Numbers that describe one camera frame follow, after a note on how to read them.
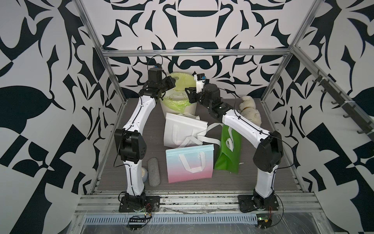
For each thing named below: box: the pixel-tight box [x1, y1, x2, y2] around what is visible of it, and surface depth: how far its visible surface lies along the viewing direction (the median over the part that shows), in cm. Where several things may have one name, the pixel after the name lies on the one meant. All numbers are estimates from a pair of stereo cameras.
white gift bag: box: [163, 112, 225, 149], surface depth 81 cm
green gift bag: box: [214, 124, 243, 175], surface depth 75 cm
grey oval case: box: [147, 156, 161, 187], surface depth 84 cm
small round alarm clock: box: [141, 166, 149, 183], surface depth 82 cm
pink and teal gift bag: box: [165, 143, 215, 184], surface depth 73 cm
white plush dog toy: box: [237, 95, 262, 127], surface depth 105 cm
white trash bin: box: [159, 88, 200, 119], surface depth 84 cm
